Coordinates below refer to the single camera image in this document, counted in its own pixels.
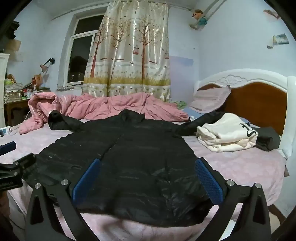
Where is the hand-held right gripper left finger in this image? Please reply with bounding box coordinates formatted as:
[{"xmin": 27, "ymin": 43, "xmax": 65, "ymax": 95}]
[{"xmin": 26, "ymin": 158, "xmax": 102, "ymax": 241}]

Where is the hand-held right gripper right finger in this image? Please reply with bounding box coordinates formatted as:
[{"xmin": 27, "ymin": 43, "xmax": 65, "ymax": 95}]
[{"xmin": 191, "ymin": 157, "xmax": 271, "ymax": 241}]

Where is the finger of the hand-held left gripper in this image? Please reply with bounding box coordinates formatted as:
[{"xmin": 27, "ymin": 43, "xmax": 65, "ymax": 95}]
[
  {"xmin": 0, "ymin": 153, "xmax": 37, "ymax": 180},
  {"xmin": 0, "ymin": 141, "xmax": 17, "ymax": 156}
]

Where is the black down jacket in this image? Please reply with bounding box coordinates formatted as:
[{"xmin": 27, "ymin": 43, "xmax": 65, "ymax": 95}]
[{"xmin": 23, "ymin": 109, "xmax": 228, "ymax": 227}]

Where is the white power strip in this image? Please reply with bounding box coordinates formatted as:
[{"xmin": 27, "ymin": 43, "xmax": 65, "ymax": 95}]
[{"xmin": 0, "ymin": 126, "xmax": 12, "ymax": 138}]

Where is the wooden desk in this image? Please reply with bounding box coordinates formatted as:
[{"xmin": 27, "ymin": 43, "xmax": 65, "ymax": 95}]
[{"xmin": 3, "ymin": 98, "xmax": 31, "ymax": 127}]

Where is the cream sweatshirt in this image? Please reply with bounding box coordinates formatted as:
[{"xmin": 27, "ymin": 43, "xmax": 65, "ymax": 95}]
[{"xmin": 196, "ymin": 113, "xmax": 259, "ymax": 153}]

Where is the white cabinet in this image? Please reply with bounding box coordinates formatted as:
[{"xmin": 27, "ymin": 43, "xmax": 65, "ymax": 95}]
[{"xmin": 0, "ymin": 53, "xmax": 10, "ymax": 127}]

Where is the light blue cloth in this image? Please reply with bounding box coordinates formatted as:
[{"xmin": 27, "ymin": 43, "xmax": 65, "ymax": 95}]
[{"xmin": 183, "ymin": 107, "xmax": 204, "ymax": 121}]

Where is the pink checked quilt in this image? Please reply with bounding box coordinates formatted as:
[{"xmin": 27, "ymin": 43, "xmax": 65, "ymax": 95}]
[{"xmin": 19, "ymin": 91, "xmax": 192, "ymax": 135}]

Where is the dark grey folded garment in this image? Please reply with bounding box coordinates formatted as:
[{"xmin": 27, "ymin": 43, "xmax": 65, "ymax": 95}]
[{"xmin": 251, "ymin": 126, "xmax": 281, "ymax": 152}]

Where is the orange paper bag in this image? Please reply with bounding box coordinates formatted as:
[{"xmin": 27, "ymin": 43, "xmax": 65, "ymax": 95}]
[{"xmin": 32, "ymin": 74, "xmax": 43, "ymax": 88}]

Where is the pink pillow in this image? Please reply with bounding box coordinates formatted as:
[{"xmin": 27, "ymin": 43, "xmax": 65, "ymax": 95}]
[{"xmin": 188, "ymin": 85, "xmax": 232, "ymax": 114}]

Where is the white and wood headboard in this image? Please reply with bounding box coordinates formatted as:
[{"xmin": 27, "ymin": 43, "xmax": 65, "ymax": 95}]
[{"xmin": 193, "ymin": 68, "xmax": 296, "ymax": 158}]

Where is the tree print curtain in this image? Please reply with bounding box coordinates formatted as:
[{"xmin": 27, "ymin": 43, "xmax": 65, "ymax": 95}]
[{"xmin": 81, "ymin": 0, "xmax": 171, "ymax": 102}]

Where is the doll in blue dress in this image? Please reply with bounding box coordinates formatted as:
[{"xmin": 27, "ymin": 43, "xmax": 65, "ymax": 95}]
[{"xmin": 192, "ymin": 9, "xmax": 208, "ymax": 26}]

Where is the wall lamp with pink shade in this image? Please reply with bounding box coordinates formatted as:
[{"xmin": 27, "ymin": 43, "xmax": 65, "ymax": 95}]
[{"xmin": 40, "ymin": 57, "xmax": 55, "ymax": 73}]

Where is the white frame window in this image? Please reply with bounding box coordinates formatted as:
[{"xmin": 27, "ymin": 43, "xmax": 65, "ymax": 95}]
[{"xmin": 57, "ymin": 13, "xmax": 104, "ymax": 90}]

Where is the hanging wall shelf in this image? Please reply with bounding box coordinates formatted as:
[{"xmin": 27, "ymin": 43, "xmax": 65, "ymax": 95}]
[{"xmin": 189, "ymin": 0, "xmax": 227, "ymax": 31}]

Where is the small wall picture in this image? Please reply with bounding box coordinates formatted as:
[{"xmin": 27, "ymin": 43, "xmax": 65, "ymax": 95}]
[
  {"xmin": 264, "ymin": 9, "xmax": 281, "ymax": 19},
  {"xmin": 273, "ymin": 34, "xmax": 290, "ymax": 46}
]

